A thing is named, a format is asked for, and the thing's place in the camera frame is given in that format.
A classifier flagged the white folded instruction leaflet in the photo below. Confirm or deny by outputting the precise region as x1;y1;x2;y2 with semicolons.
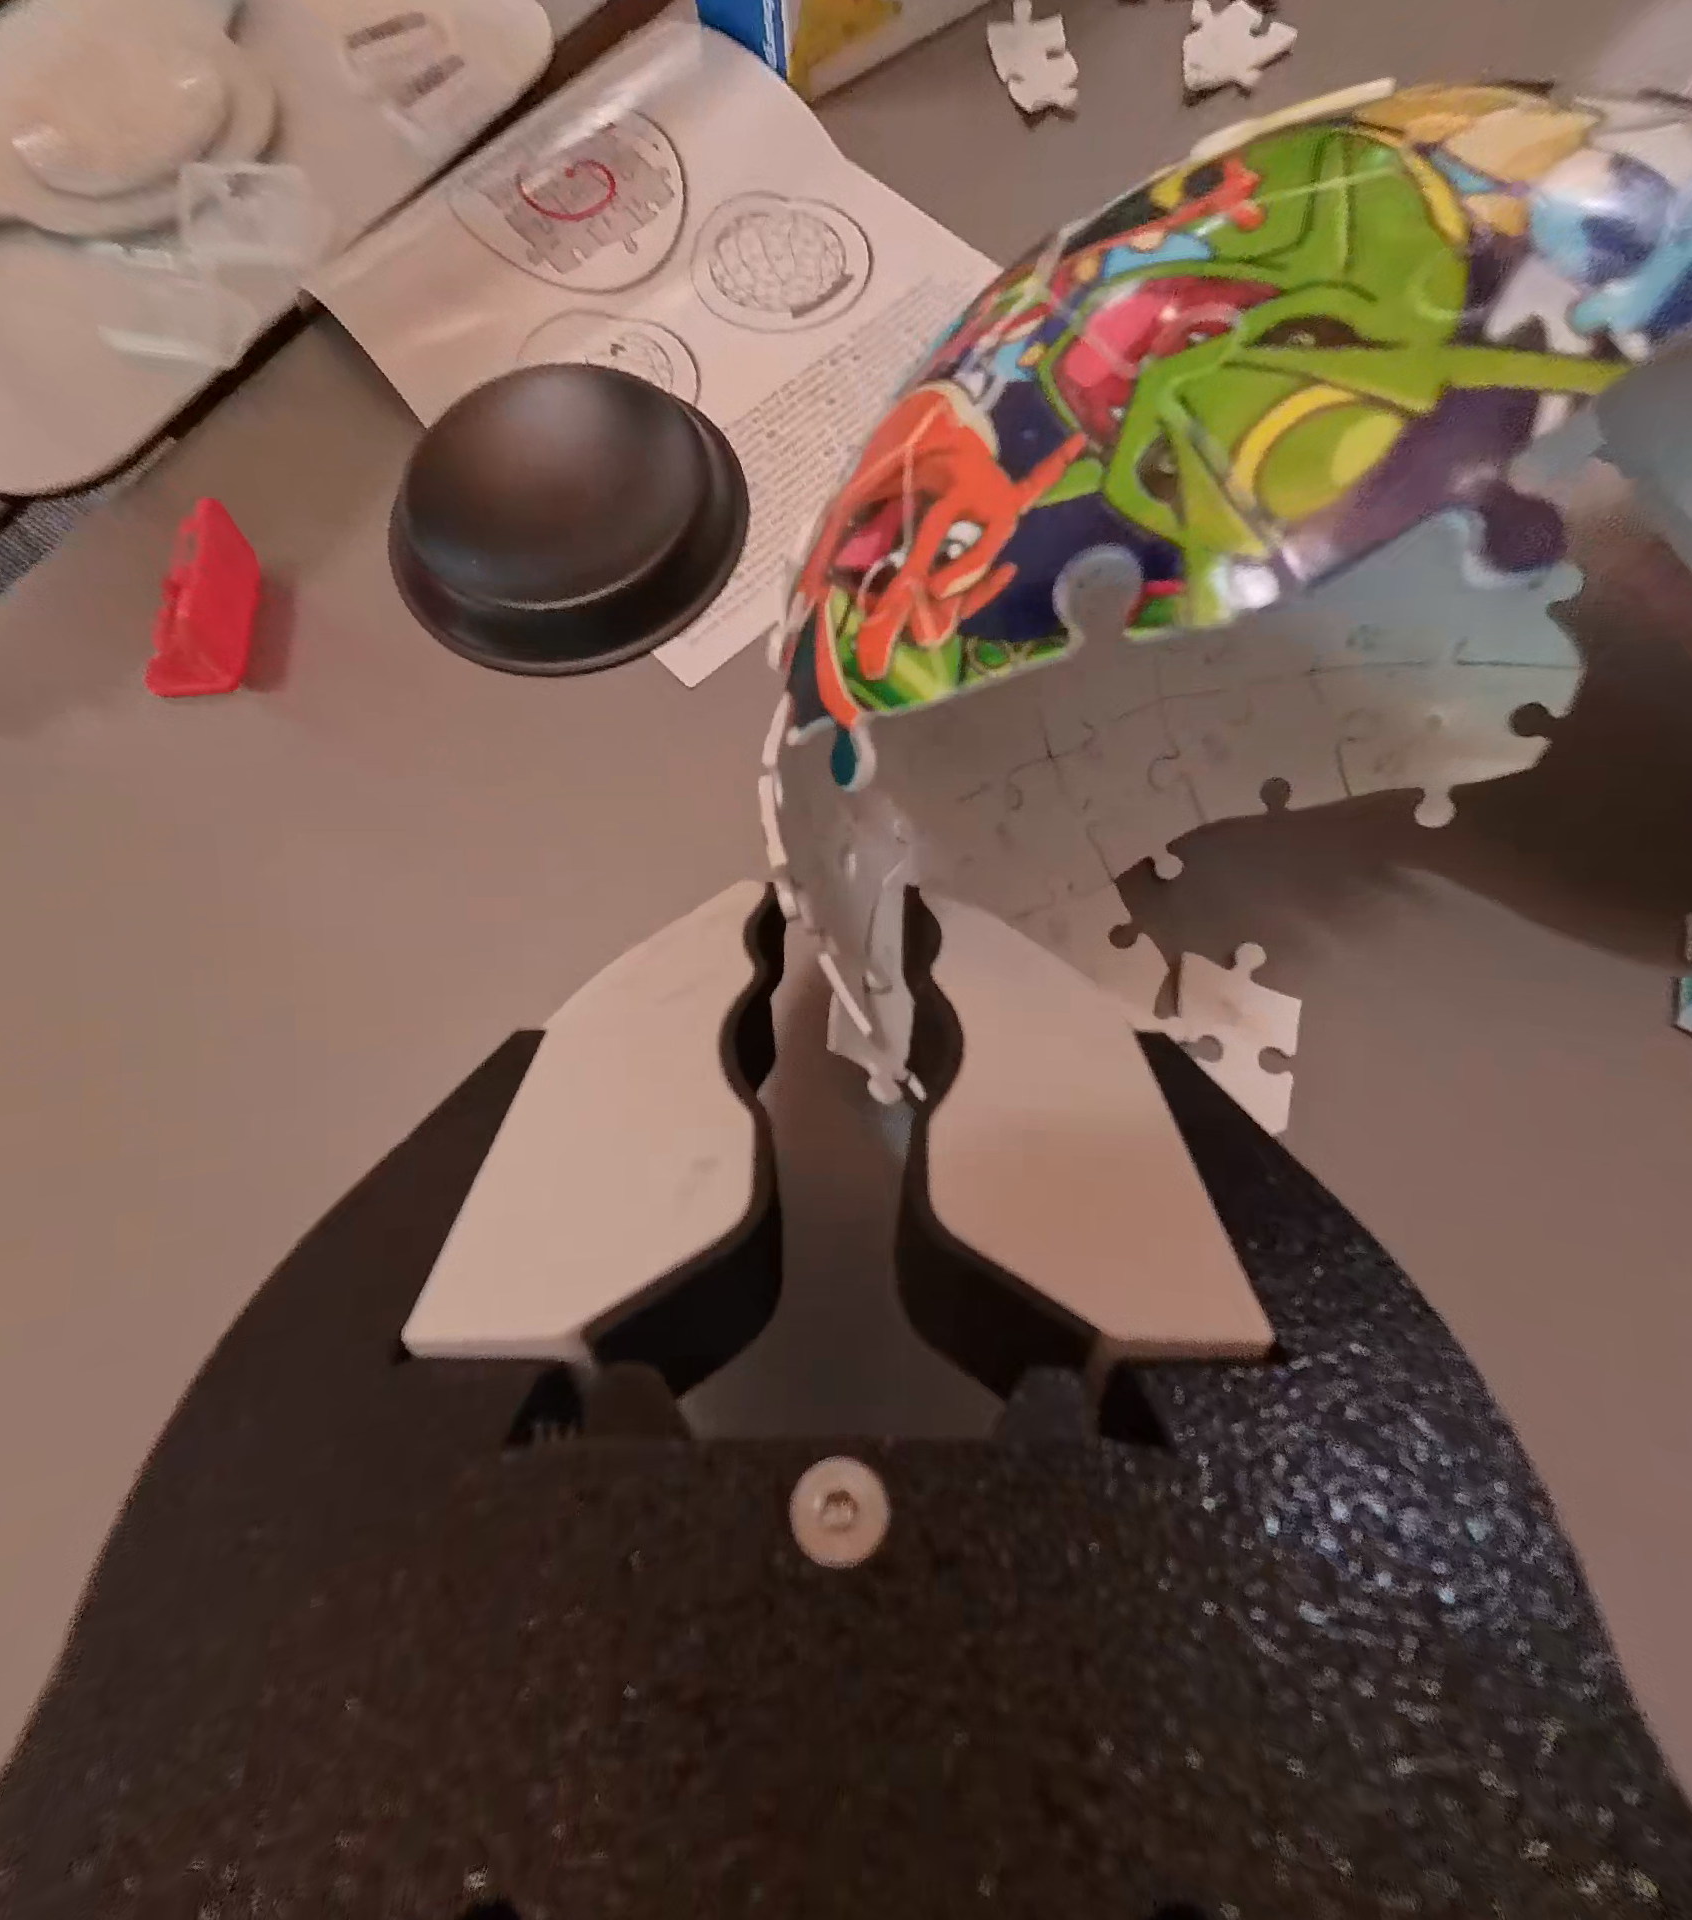
301;25;1008;692

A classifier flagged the partly built puzzle ball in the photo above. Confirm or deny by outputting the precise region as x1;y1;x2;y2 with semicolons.
752;73;1692;1107

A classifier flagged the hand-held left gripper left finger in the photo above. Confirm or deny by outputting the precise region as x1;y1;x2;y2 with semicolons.
399;880;788;1397

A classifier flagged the small red plastic block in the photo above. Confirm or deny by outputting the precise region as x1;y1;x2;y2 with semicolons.
139;493;266;701

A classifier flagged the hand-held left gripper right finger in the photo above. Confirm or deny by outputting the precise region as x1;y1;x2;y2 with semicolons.
893;883;1278;1408

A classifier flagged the small clear plastic case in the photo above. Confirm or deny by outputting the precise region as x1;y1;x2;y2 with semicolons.
91;265;266;372
173;157;326;260

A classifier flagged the blue puzzle box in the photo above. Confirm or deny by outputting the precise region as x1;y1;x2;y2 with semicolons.
692;0;994;101

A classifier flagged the round white disc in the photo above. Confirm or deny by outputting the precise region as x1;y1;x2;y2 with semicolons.
0;25;282;245

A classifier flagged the black round ball stand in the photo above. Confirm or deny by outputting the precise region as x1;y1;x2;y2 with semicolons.
384;359;755;679

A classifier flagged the white plastic tray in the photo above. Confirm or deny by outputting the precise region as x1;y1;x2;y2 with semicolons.
0;0;557;500

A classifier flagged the white loose puzzle piece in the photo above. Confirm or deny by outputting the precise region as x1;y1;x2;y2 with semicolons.
1176;0;1303;97
983;0;1086;117
1169;938;1307;1140

